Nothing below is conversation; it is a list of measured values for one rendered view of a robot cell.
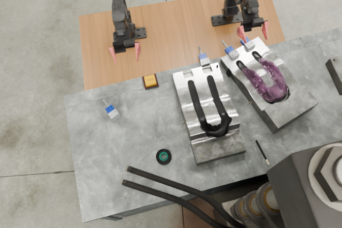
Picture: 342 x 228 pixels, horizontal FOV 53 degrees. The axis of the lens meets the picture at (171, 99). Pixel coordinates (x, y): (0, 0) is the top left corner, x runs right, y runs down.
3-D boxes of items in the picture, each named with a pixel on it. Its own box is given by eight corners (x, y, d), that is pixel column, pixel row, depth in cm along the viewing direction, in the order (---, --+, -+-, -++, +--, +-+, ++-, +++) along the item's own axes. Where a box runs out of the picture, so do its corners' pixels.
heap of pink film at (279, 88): (237, 70, 191) (239, 64, 184) (264, 55, 194) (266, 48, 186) (266, 108, 183) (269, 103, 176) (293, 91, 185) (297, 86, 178)
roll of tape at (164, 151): (174, 160, 181) (174, 159, 178) (161, 168, 180) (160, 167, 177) (166, 147, 184) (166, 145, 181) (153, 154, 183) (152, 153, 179)
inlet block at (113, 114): (100, 104, 194) (98, 100, 189) (108, 98, 195) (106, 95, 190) (113, 121, 190) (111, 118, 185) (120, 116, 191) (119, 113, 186)
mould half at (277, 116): (220, 62, 200) (221, 53, 190) (256, 41, 204) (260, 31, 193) (273, 134, 184) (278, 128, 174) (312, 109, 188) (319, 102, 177)
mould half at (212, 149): (172, 80, 197) (171, 69, 185) (216, 69, 198) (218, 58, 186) (196, 165, 180) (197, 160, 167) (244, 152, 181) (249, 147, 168)
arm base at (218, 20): (247, 13, 201) (244, 3, 204) (213, 19, 201) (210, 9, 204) (245, 21, 209) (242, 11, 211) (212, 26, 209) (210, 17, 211)
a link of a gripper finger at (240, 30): (257, 37, 155) (252, 19, 159) (242, 39, 155) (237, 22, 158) (255, 45, 162) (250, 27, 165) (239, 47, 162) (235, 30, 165)
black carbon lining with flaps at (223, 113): (185, 82, 189) (185, 75, 180) (214, 75, 190) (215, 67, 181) (203, 142, 177) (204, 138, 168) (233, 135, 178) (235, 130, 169)
